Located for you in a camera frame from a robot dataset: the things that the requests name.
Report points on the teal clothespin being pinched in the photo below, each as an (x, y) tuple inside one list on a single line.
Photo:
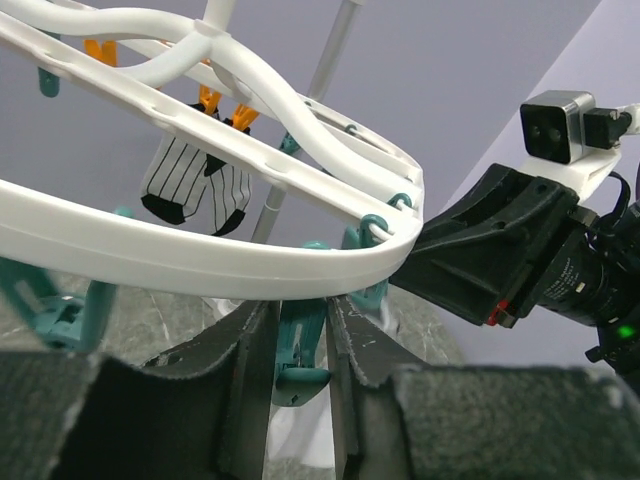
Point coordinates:
[(297, 379)]

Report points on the teal clothespin left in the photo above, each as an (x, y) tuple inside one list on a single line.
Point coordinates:
[(49, 83)]

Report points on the white sock black cuff stripes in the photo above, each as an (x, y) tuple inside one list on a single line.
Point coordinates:
[(305, 433)]

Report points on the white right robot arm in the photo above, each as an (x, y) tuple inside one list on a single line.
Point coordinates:
[(615, 236)]

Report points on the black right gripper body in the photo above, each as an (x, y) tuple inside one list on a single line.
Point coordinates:
[(572, 279)]

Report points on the teal clothespin front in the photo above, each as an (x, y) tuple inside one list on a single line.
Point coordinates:
[(61, 320)]

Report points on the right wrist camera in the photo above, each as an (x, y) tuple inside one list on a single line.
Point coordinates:
[(570, 140)]

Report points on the teal clothespin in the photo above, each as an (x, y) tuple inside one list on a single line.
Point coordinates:
[(61, 320), (49, 83)]

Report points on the white round clip hanger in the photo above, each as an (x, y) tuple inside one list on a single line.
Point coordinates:
[(228, 116)]

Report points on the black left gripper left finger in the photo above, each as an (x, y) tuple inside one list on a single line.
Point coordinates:
[(197, 411)]

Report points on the black and white striped sock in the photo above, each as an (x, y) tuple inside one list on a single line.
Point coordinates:
[(174, 182)]

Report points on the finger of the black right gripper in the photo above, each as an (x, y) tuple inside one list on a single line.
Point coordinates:
[(482, 258)]

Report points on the orange clothespin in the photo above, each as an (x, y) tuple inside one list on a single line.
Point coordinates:
[(209, 99), (105, 52), (242, 118)]

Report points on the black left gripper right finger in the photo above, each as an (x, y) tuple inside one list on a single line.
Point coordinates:
[(397, 417)]

